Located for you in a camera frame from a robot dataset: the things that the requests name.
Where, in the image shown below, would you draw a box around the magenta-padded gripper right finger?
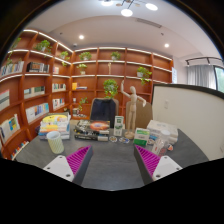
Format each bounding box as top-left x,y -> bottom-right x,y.
133,144 -> 184,186

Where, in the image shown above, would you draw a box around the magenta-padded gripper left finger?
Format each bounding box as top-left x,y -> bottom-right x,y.
43,144 -> 95,186

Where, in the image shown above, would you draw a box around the pale green striped cup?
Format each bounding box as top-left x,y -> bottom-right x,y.
46,130 -> 65,155

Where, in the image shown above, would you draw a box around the small green white box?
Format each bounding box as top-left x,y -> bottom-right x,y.
133,127 -> 151,148

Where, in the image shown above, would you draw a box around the colourful book stack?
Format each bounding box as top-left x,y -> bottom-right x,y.
38,113 -> 72,140

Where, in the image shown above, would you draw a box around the blue round sticker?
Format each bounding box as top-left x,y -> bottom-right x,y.
118,136 -> 131,145

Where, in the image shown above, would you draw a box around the dark book stack, orange cover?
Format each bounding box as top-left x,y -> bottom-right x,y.
73,119 -> 111,142

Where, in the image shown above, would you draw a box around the tan chair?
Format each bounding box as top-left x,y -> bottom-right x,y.
125,100 -> 154,130

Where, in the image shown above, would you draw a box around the tall green white carton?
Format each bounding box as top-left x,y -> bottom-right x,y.
113,115 -> 125,137

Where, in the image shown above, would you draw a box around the wooden artist mannequin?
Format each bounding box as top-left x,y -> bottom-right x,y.
119,79 -> 147,140

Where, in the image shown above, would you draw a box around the dark blue chair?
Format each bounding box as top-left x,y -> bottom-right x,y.
89,97 -> 120,128

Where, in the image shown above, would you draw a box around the wooden bookshelf unit with plants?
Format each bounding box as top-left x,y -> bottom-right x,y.
0,28 -> 175,160

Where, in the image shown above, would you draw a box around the grey curtain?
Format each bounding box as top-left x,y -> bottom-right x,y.
186,64 -> 218,90

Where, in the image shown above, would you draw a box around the window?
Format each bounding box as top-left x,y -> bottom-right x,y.
214,66 -> 224,93

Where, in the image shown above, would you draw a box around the ceiling air vent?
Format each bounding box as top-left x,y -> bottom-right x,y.
135,17 -> 163,29

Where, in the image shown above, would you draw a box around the white ceiling lights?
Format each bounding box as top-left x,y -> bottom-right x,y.
78,0 -> 171,49

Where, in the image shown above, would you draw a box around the black ceiling track rail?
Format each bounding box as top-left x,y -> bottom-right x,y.
185,56 -> 224,66

